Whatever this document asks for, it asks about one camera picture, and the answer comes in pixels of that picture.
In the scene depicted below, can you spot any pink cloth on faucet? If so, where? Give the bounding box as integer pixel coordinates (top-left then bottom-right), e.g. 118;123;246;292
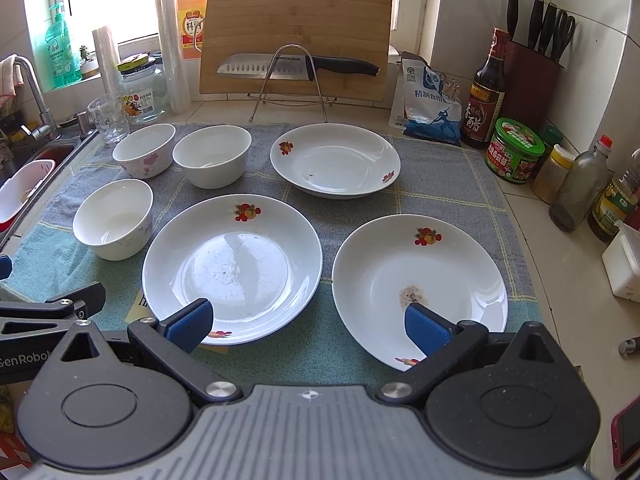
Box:
0;54;24;107

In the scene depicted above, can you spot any green dish soap bottle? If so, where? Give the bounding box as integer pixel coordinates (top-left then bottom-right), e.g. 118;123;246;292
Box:
44;2;81;88

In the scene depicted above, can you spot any black-handled santoku knife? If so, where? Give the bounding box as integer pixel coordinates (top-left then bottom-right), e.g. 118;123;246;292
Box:
217;53;380;81

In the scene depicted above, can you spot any wire board rack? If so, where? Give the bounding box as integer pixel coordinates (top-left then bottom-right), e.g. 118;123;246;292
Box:
248;44;328;122

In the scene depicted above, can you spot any dark red knife block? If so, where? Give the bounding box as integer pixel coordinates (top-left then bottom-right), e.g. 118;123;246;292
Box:
501;0;576;130

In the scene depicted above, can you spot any green lid sauce tub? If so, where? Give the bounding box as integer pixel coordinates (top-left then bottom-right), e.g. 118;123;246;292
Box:
485;118;544;184

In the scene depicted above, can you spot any clear drinking glass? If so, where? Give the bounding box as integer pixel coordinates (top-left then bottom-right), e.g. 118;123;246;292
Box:
87;94;130;146

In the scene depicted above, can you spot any tall plastic cup stack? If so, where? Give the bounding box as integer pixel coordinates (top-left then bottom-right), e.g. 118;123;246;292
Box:
155;0;191;114

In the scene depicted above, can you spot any grey glass bottle red cap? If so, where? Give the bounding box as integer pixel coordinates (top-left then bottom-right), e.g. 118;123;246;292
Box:
549;134;613;232

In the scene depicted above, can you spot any chrome sink faucet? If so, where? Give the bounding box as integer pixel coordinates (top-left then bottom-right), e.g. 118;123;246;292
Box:
14;55;60;141

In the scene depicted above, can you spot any orange oil jug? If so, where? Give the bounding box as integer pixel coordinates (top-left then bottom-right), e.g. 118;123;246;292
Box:
177;0;207;60

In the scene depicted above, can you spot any white blue salt bag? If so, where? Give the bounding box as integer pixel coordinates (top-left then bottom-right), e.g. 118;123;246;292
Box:
388;51;462;145

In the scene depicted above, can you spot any bamboo cutting board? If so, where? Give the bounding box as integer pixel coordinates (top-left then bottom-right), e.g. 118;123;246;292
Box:
198;0;392;102

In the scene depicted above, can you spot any pink white basin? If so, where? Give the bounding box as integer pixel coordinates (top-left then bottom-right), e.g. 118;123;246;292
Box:
0;159;56;231

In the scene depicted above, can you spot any yellow lid spice jar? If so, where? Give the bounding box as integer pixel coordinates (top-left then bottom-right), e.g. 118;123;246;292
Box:
532;144;576;204

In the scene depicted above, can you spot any plain white bowl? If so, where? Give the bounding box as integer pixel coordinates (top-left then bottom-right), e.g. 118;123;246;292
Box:
172;125;252;190

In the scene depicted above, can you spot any oil bottle yellow label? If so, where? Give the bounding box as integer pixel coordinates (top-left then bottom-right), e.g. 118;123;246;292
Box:
587;148;640;243

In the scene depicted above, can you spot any short plastic cup stack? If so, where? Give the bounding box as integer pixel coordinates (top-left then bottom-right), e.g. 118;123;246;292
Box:
92;26;122;96

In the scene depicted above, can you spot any pink cased phone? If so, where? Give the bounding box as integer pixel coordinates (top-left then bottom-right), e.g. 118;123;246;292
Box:
611;398;640;469

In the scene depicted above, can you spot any white plastic box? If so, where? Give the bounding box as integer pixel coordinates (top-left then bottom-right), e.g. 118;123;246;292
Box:
602;223;640;304

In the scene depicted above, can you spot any glass storage jar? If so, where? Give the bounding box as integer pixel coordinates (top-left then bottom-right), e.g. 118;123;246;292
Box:
117;53;168;125

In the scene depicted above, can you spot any grey checked dish towel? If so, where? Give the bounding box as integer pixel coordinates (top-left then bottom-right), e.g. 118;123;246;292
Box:
1;125;540;386

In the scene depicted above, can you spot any green lid small jar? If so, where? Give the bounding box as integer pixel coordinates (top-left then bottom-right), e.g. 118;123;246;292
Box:
540;124;564;154

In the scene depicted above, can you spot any white bowl pink flower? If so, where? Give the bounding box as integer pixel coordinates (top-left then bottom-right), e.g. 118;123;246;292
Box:
113;124;177;180

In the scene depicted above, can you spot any dark vinegar bottle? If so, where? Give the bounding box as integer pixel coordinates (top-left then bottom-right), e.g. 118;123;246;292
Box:
461;28;509;148

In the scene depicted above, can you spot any white plate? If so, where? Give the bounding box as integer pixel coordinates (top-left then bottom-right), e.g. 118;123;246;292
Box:
142;194;323;347
332;214;509;370
270;124;401;200

